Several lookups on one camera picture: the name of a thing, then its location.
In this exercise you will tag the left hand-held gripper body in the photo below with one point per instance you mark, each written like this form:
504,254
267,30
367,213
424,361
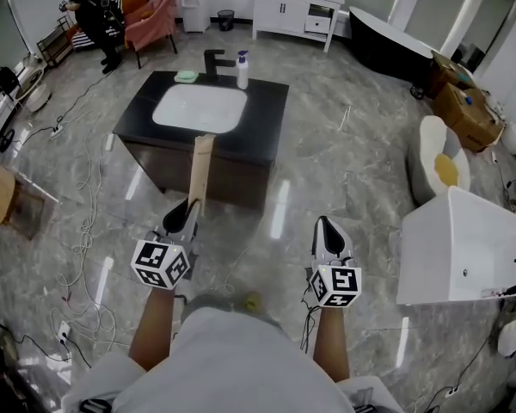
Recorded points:
159,258

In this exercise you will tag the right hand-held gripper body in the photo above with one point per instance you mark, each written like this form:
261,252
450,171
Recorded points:
335,280

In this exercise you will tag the tan toiletry item box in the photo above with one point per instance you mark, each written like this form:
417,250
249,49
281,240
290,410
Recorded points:
200,170

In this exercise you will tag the person's right forearm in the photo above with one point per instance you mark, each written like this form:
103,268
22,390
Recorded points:
332,342

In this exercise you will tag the person's left forearm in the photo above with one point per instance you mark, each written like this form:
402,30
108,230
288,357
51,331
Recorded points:
152,329

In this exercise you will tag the dark brown sink cabinet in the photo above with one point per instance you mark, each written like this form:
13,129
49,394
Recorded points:
223,179

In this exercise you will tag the white sink basin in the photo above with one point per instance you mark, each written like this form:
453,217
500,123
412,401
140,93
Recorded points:
200,108

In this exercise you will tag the black sink counter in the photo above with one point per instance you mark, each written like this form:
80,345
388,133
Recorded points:
266,114

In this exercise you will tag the person's yellow shoe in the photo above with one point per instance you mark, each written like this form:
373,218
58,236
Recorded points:
251,301

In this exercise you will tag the white power strip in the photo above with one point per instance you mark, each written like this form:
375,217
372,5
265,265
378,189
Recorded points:
57,131
64,331

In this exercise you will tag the white rectangular bathtub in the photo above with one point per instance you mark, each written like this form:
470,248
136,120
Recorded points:
456,248

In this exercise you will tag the person's white shirt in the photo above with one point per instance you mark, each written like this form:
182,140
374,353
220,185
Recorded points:
228,368

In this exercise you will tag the green soap dish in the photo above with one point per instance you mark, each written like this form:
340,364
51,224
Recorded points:
186,76

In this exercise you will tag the white pump bottle purple top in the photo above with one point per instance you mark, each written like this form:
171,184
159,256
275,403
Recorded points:
242,73

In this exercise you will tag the black faucet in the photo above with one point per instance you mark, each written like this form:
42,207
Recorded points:
213,65

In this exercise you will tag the egg shaped cushion chair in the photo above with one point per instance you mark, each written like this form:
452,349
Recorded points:
438,162

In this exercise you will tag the white round stool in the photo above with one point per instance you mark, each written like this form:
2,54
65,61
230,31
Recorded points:
38,97

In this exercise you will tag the black mesh wastebasket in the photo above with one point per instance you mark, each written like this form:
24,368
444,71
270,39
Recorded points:
225,20

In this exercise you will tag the pink armchair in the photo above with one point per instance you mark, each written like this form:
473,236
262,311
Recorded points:
152,20

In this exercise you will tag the white water dispenser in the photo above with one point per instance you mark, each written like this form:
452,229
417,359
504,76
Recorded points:
194,7

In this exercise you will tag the large cardboard box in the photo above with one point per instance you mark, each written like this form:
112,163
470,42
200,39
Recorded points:
468,118

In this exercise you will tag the white vanity cabinet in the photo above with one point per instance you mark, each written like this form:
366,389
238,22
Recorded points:
284,13

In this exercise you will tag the black metal rack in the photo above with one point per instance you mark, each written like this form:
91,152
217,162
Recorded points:
53,45

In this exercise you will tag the orange cushion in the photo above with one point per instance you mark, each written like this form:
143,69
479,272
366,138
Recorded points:
134,0

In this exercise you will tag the black backpack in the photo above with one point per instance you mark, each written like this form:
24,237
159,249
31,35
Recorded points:
7,80

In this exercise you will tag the dark cardboard box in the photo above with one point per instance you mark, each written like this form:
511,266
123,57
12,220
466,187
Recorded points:
445,71

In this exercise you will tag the black freestanding bathtub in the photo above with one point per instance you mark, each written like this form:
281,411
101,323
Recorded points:
382,45

